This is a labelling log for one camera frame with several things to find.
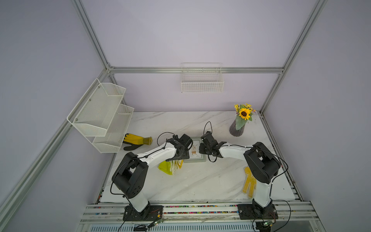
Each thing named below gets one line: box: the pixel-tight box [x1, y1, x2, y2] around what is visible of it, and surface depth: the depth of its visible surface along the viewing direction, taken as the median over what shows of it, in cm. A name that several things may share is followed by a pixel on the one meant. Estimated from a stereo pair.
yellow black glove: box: [122, 133, 154, 151], surface depth 102 cm
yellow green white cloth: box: [157, 159, 185, 175], surface depth 88 cm
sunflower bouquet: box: [233, 103, 257, 131], surface depth 87 cm
